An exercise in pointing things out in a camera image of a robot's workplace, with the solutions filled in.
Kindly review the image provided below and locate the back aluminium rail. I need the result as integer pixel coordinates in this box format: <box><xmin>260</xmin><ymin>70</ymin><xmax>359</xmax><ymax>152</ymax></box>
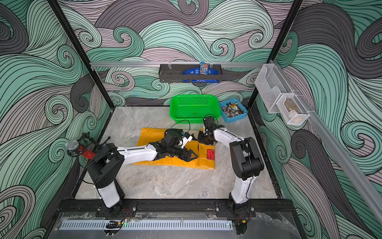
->
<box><xmin>90</xmin><ymin>61</ymin><xmax>265</xmax><ymax>68</ymax></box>

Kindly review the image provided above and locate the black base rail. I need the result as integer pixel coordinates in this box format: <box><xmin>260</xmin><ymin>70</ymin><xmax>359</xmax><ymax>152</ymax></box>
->
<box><xmin>57</xmin><ymin>199</ymin><xmax>297</xmax><ymax>219</ymax></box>

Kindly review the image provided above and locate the aluminium rail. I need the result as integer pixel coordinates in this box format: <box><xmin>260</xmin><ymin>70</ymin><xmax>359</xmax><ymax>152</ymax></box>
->
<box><xmin>269</xmin><ymin>60</ymin><xmax>382</xmax><ymax>223</ymax></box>
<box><xmin>90</xmin><ymin>61</ymin><xmax>265</xmax><ymax>68</ymax></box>

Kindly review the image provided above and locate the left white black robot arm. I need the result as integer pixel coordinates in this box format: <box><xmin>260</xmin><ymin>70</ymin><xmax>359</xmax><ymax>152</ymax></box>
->
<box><xmin>87</xmin><ymin>128</ymin><xmax>198</xmax><ymax>209</ymax></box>

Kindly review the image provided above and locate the blue snack packet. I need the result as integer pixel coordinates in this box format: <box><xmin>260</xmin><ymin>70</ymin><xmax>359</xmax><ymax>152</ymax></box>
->
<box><xmin>183</xmin><ymin>63</ymin><xmax>219</xmax><ymax>83</ymax></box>

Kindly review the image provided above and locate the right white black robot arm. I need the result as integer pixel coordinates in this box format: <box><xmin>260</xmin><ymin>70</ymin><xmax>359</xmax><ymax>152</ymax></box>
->
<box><xmin>198</xmin><ymin>127</ymin><xmax>264</xmax><ymax>205</ymax></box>

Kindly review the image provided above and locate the blue bin of small parts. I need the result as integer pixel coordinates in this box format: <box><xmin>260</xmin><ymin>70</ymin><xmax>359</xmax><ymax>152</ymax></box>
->
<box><xmin>219</xmin><ymin>98</ymin><xmax>248</xmax><ymax>123</ymax></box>

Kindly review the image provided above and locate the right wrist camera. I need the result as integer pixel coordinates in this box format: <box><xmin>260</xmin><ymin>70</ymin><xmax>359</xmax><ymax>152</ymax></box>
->
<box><xmin>203</xmin><ymin>116</ymin><xmax>217</xmax><ymax>130</ymax></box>

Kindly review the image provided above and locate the small clear wall bin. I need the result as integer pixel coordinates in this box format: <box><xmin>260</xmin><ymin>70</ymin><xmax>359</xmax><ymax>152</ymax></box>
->
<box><xmin>276</xmin><ymin>93</ymin><xmax>309</xmax><ymax>126</ymax></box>

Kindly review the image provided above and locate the black wall shelf tray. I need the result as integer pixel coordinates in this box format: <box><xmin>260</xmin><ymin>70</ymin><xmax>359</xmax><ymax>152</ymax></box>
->
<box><xmin>159</xmin><ymin>64</ymin><xmax>223</xmax><ymax>83</ymax></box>

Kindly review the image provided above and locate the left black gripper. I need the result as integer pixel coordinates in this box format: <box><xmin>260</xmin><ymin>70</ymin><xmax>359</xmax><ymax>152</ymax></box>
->
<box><xmin>167</xmin><ymin>146</ymin><xmax>199</xmax><ymax>163</ymax></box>

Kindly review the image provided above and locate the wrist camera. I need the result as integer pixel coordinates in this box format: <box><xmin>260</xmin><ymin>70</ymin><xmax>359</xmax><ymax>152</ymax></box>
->
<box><xmin>179</xmin><ymin>132</ymin><xmax>193</xmax><ymax>148</ymax></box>
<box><xmin>203</xmin><ymin>116</ymin><xmax>217</xmax><ymax>130</ymax></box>

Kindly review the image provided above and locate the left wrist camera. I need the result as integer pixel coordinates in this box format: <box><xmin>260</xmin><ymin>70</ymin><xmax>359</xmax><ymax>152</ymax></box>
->
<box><xmin>179</xmin><ymin>132</ymin><xmax>193</xmax><ymax>148</ymax></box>

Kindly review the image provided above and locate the yellow printed pillowcase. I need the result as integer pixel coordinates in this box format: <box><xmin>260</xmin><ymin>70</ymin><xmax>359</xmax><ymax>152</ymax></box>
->
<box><xmin>136</xmin><ymin>127</ymin><xmax>215</xmax><ymax>170</ymax></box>

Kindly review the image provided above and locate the right aluminium rail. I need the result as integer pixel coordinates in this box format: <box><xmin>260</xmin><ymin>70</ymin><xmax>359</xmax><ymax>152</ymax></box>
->
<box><xmin>269</xmin><ymin>60</ymin><xmax>382</xmax><ymax>223</ymax></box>

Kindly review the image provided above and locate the large clear wall bin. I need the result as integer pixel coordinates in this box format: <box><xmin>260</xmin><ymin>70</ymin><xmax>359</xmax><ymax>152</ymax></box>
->
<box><xmin>255</xmin><ymin>64</ymin><xmax>291</xmax><ymax>114</ymax></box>

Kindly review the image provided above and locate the green plastic basket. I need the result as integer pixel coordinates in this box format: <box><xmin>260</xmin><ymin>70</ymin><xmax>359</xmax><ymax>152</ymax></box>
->
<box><xmin>170</xmin><ymin>95</ymin><xmax>221</xmax><ymax>124</ymax></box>

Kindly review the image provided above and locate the white slotted cable duct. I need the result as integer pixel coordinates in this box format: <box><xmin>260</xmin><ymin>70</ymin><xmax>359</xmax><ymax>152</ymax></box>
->
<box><xmin>58</xmin><ymin>220</ymin><xmax>233</xmax><ymax>231</ymax></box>

